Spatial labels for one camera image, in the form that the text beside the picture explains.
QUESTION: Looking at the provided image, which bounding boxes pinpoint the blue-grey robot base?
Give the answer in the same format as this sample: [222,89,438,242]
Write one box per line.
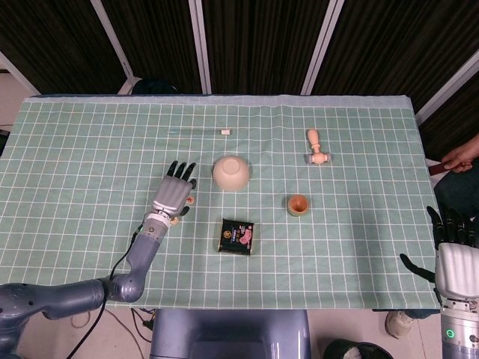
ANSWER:
[149,309,312,359]

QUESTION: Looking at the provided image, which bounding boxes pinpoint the floor cable bundle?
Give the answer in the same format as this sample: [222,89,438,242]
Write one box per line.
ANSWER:
[108,308,154,343]

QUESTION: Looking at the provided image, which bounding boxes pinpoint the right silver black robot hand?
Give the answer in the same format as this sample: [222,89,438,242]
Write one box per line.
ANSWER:
[398,205,479,300]

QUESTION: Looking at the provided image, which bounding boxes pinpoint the white partition frame post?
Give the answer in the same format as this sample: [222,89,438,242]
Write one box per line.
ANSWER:
[415,52,479,126]
[301,0,345,95]
[89,0,140,95]
[0,50,42,96]
[188,0,213,94]

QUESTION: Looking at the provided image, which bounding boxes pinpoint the black snack packet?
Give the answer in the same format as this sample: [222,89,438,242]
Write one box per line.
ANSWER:
[216,218,256,256]

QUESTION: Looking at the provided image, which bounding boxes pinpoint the green and orange cup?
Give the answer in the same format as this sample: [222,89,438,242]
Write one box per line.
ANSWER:
[287,194,311,217]

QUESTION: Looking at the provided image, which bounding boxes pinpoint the green grid-patterned table mat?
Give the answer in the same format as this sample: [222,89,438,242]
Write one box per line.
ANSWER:
[0,95,442,310]

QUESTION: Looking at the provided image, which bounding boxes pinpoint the dark red object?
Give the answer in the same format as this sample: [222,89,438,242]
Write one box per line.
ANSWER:
[428,160,452,176]

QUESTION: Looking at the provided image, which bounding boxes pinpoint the dark ribbed partition panel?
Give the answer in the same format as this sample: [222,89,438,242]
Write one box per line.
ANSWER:
[312,0,479,113]
[201,0,332,95]
[0,0,126,96]
[100,0,206,94]

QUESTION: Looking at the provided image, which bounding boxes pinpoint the black waste bin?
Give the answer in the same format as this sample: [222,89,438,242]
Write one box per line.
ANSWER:
[322,339,394,359]

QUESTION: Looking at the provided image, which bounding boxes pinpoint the bystander's bare hand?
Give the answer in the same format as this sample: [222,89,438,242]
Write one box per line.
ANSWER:
[441,135,479,174]

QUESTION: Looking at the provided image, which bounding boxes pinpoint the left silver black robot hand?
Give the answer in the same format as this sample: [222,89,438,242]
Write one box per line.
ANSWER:
[151,159,198,219]

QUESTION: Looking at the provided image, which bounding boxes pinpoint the beige shoe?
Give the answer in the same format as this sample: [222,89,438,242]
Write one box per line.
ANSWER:
[385,310,415,340]

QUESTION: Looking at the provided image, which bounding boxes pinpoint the wooden toy hammer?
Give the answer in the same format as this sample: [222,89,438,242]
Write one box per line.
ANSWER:
[305,129,332,166]

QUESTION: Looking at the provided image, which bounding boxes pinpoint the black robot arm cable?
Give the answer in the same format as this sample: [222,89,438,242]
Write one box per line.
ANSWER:
[55,223,149,359]

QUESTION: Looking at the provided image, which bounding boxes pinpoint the black bag behind table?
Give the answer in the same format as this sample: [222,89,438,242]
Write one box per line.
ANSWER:
[131,77,180,96]

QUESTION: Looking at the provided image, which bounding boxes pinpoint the glass tube with white stopper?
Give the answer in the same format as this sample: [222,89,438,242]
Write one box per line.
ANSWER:
[166,128,233,136]

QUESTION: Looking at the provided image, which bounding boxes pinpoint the upturned beige bowl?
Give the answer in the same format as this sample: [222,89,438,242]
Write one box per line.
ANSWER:
[212,156,254,192]

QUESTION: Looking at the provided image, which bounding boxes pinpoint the bystander's dark trousers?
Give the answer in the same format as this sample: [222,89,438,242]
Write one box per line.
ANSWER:
[433,171,479,221]

